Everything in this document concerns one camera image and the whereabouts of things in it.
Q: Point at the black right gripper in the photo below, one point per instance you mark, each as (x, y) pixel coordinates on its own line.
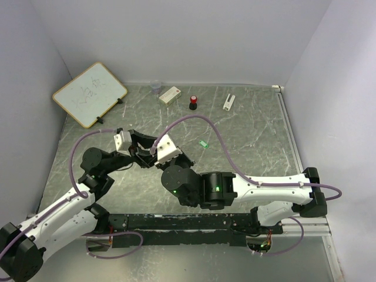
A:
(181, 157)

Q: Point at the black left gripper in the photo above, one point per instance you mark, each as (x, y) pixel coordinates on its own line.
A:
(144, 140)

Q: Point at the green key tag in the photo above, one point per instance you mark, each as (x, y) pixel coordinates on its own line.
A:
(203, 143)

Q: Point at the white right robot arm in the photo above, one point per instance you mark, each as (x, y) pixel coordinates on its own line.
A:
(217, 190)

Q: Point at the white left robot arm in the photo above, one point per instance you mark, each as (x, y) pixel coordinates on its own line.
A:
(26, 246)

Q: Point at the white staples box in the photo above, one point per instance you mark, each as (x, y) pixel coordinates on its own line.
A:
(170, 96)

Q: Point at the red and black stamp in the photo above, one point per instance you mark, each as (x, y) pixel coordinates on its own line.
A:
(193, 103)

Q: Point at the clear cup of paper clips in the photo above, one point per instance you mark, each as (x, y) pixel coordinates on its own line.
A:
(156, 86)

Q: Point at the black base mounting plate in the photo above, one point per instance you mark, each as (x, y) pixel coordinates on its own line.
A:
(192, 229)

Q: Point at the white stapler remover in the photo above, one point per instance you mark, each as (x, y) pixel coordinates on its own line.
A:
(228, 102)

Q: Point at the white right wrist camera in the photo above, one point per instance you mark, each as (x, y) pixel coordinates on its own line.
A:
(165, 150)

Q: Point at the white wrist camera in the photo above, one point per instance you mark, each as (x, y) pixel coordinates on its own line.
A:
(165, 150)
(123, 141)

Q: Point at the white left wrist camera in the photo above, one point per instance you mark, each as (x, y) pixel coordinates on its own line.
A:
(123, 141)

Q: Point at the small whiteboard with wooden frame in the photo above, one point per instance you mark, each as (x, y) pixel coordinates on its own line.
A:
(90, 95)

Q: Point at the aluminium frame rail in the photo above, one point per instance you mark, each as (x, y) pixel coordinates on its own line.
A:
(312, 226)

